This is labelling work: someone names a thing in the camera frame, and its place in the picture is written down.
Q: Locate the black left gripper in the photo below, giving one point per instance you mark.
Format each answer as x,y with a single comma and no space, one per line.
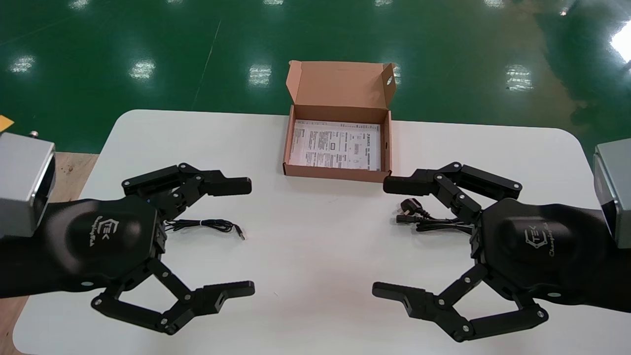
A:
103,241

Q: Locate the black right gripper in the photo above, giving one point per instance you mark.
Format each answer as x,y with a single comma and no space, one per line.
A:
537,246

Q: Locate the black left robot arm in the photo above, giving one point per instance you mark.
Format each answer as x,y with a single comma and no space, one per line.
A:
19,266

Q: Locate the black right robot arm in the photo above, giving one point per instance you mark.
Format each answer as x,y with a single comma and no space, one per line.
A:
620,281

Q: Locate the open brown cardboard box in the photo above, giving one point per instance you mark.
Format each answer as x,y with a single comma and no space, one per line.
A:
340,91

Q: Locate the white printed instruction sheet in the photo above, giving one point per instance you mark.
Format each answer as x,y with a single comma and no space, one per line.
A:
335,145

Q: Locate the wooden board platform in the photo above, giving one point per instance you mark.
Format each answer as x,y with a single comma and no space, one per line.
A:
74,172

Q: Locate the small yellow object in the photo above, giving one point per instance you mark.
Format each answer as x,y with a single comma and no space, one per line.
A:
5,123

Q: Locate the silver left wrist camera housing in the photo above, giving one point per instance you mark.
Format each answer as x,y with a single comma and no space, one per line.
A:
19,182

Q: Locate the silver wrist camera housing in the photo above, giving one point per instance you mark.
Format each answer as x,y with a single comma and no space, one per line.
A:
19,182
616,187

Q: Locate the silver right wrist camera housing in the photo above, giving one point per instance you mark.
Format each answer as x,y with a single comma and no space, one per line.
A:
616,187

